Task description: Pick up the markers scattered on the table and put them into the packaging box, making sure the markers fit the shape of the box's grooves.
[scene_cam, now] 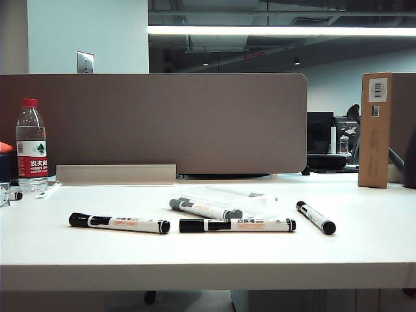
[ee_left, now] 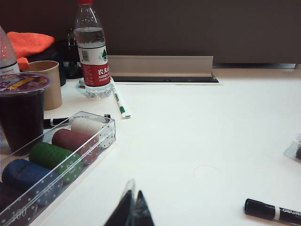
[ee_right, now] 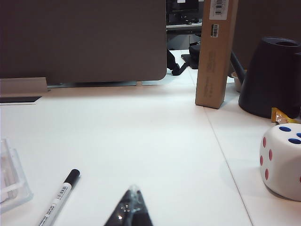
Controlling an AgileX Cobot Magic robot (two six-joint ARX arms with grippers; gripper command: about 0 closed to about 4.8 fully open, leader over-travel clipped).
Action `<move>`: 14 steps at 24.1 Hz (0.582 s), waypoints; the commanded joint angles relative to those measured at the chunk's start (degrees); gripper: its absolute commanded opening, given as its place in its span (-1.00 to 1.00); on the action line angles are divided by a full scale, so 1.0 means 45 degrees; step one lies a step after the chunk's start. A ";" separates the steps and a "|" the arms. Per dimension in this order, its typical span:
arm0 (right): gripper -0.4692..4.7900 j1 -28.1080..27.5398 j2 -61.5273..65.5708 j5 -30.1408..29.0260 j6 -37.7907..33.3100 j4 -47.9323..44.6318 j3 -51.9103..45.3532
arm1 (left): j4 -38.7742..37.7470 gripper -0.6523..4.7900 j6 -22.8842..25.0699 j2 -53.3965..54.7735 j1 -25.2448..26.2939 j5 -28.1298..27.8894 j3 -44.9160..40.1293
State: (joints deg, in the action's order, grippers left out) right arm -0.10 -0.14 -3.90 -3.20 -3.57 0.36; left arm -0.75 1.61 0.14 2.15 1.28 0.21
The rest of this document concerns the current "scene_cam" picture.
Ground small clear jar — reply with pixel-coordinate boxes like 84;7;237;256
339;134;352;155

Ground dark blue box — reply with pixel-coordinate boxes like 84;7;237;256
0;152;19;183

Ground tall brown cardboard box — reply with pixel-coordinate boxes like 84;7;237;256
357;71;393;189

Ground large brown desk partition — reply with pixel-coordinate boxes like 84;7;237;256
0;72;308;176

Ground white printed paper strip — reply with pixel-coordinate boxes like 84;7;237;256
34;181;63;200

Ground black computer monitor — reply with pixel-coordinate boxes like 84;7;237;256
307;111;335;155

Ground red label water bottle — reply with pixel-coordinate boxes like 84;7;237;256
15;97;49;193

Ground dark office chair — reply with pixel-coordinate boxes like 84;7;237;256
345;103;362;165

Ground silver metal disc part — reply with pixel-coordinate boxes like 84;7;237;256
0;181;12;208

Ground metal wall switch plate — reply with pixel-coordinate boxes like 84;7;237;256
76;50;95;74

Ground beige partition bracket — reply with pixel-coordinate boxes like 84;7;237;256
55;164;177;187

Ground markers in clear plastic bag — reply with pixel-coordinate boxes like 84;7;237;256
168;185;279;222

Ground long ceiling light strip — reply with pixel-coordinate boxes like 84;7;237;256
148;25;416;36

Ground black round cushion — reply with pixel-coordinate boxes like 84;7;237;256
306;153;348;170

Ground black white whiteboard marker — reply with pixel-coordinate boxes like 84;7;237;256
68;212;172;235
177;198;244;219
168;198;235;221
179;218;297;234
295;200;337;237

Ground computer monitor with picture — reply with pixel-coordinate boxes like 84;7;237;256
334;116;360;154

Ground white under-desk cabinet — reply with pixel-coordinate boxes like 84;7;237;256
229;288;416;312

